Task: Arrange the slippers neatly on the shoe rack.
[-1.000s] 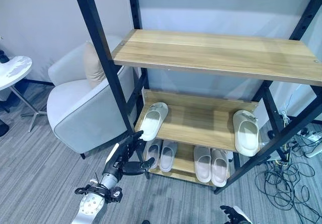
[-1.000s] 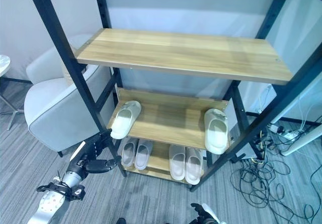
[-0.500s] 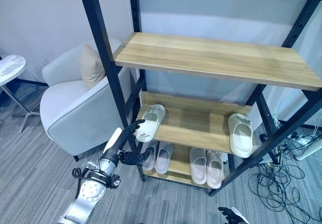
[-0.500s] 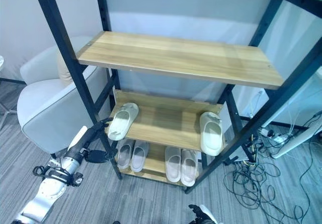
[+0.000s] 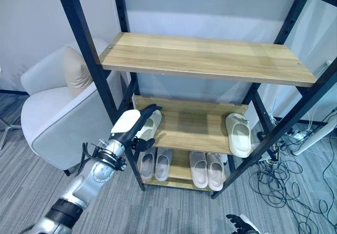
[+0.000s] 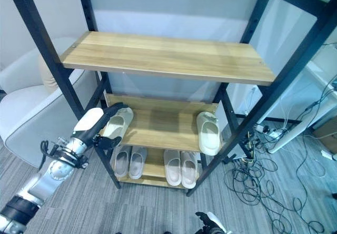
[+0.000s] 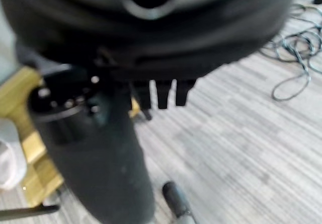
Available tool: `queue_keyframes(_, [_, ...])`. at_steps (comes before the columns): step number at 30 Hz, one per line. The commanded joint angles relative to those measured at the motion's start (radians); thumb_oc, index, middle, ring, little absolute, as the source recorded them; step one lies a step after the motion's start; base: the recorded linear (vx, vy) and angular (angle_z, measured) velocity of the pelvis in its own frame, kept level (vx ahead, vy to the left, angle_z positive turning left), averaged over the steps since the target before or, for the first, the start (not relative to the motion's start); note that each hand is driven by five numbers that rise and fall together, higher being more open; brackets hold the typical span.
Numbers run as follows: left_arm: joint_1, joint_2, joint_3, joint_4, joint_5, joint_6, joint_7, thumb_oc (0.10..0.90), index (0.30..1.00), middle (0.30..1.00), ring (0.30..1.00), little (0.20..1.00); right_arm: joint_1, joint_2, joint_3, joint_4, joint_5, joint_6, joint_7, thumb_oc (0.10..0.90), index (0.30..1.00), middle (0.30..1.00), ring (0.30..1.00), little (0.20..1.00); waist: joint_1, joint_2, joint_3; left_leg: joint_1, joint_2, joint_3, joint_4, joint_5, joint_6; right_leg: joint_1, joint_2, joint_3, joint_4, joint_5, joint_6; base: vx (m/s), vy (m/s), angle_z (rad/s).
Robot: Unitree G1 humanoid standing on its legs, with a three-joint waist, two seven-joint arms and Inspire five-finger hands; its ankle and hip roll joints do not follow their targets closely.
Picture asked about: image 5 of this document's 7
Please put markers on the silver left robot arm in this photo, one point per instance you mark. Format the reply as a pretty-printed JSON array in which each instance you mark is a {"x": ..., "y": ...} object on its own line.
[{"x": 97, "y": 172}]

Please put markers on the low wooden shelf board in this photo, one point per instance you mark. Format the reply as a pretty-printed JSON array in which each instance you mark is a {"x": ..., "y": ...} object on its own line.
[{"x": 181, "y": 165}]

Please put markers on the white leaning panel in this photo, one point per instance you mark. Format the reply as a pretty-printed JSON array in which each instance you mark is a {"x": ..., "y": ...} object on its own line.
[{"x": 313, "y": 139}]

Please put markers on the black metal rack frame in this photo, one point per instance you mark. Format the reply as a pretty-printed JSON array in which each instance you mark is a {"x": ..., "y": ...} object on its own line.
[{"x": 87, "y": 50}]

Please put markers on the large wooden shelf board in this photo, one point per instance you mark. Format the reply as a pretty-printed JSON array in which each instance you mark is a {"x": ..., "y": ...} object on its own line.
[{"x": 205, "y": 58}]

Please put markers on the wooden shelf board with rim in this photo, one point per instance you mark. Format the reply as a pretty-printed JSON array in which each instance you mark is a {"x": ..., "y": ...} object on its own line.
[{"x": 192, "y": 128}]

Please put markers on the beige cushion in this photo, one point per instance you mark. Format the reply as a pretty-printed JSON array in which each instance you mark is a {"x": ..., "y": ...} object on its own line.
[{"x": 76, "y": 73}]

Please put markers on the silver chair base leg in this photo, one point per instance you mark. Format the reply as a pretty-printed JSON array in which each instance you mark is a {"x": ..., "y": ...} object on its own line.
[{"x": 8, "y": 130}]

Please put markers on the white upholstered armchair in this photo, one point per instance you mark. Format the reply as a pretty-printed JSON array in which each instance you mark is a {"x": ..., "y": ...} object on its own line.
[{"x": 58, "y": 123}]

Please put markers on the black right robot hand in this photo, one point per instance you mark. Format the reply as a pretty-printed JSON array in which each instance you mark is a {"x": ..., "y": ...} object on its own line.
[{"x": 241, "y": 222}]

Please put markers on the cream foam slipper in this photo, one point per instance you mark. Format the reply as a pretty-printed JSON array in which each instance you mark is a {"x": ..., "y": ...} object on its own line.
[
  {"x": 152, "y": 124},
  {"x": 239, "y": 136}
]

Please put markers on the white power strip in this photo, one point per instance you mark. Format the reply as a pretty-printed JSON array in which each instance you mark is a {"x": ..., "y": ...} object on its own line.
[{"x": 298, "y": 134}]

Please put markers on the beige foam slipper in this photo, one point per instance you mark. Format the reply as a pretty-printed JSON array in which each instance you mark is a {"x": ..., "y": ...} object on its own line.
[
  {"x": 198, "y": 171},
  {"x": 216, "y": 172},
  {"x": 163, "y": 165},
  {"x": 147, "y": 165}
]

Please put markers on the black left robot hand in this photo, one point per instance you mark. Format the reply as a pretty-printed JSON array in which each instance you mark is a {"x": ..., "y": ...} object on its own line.
[{"x": 127, "y": 122}]

